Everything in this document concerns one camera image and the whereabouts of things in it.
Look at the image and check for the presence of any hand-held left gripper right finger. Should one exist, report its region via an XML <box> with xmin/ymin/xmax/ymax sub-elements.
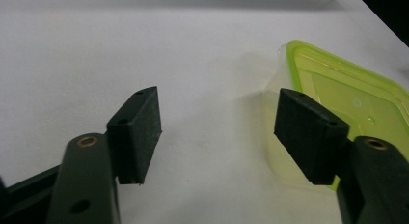
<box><xmin>273</xmin><ymin>87</ymin><xmax>409</xmax><ymax>224</ymax></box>

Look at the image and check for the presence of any clear container with green lid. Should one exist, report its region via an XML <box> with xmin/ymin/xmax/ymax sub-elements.
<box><xmin>261</xmin><ymin>40</ymin><xmax>409</xmax><ymax>191</ymax></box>

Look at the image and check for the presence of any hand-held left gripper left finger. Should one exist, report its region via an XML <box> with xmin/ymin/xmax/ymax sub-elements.
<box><xmin>46</xmin><ymin>86</ymin><xmax>163</xmax><ymax>224</ymax></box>

